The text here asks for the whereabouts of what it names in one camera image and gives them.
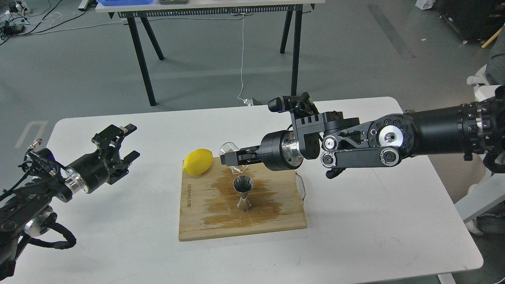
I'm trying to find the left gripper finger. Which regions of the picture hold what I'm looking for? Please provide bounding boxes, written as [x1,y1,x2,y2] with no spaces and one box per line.
[110,151,140,184]
[91,123,137,158]

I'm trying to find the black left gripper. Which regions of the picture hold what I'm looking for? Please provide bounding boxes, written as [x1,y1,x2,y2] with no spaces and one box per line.
[258,131,303,171]

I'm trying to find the small clear glass cup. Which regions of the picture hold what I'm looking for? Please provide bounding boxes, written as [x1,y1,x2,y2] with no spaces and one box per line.
[219,142,247,175]

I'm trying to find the steel double jigger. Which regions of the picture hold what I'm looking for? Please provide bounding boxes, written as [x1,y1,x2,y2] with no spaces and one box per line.
[232,175,254,211]

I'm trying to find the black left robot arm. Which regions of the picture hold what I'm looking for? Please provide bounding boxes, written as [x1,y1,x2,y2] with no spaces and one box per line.
[1,124,307,279]

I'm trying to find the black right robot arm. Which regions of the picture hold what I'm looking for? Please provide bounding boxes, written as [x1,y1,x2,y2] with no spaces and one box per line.
[220,86,504,179]

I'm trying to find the yellow lemon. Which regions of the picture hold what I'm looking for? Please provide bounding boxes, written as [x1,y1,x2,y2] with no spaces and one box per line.
[182,148,213,176]

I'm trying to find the wooden cutting board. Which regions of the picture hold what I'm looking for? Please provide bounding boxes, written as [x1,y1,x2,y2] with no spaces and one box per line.
[179,157,307,241]

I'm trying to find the background table black legs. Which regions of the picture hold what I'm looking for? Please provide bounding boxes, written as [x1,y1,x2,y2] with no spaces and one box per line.
[96,0,326,107]

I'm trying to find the blue plastic tray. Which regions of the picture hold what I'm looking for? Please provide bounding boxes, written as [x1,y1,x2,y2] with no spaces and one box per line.
[97,0,153,6]

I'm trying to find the seated person grey clothes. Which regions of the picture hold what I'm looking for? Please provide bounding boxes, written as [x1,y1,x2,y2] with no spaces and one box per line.
[485,31,505,86]

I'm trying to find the white hanging cable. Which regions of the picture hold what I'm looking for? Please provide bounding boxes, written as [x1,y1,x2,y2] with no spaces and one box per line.
[236,12,255,106]

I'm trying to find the floor cables and adapters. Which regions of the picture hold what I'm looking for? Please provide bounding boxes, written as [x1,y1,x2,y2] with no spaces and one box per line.
[0,0,95,40]

